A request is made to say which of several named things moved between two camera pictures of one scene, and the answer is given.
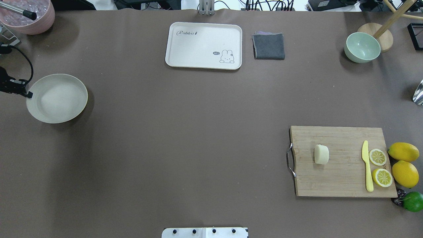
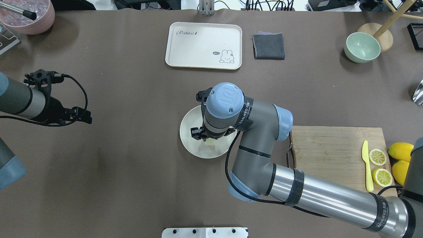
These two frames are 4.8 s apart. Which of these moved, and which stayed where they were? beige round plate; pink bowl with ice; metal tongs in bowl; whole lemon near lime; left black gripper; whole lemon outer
Moved: beige round plate; left black gripper
Stayed: metal tongs in bowl; whole lemon near lime; pink bowl with ice; whole lemon outer
